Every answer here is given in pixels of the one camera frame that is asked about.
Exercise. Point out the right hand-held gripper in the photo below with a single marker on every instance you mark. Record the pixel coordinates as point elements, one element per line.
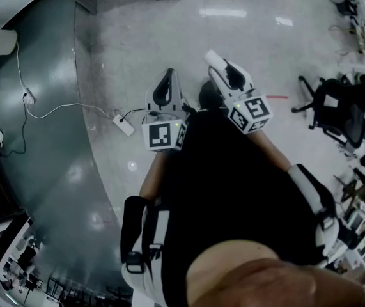
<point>252,112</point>

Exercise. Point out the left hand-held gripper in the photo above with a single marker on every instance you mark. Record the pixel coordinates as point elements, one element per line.
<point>159,135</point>

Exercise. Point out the person's right forearm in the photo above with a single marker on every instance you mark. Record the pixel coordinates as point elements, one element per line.
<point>273,150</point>

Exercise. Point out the person's left forearm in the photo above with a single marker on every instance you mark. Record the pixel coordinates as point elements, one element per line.
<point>151,177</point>

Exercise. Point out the person's black shoe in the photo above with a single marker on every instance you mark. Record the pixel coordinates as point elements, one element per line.
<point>209,94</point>

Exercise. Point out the red floor tape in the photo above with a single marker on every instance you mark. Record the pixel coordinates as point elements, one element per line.
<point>277,97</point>

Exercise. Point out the white power strip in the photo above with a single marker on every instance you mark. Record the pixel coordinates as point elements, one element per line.
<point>124,125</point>

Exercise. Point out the person's black clothing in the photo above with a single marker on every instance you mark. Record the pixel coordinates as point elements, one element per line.
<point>227,184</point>

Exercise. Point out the black office chair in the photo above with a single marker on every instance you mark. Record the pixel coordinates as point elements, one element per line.
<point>345,107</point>

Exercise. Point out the white floor socket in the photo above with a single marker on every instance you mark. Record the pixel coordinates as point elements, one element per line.
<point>29,96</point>

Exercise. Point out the white multi-socket strip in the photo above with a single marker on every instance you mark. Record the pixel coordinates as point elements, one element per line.
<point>364,38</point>

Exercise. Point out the person's face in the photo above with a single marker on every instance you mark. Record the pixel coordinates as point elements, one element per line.
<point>265,283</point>

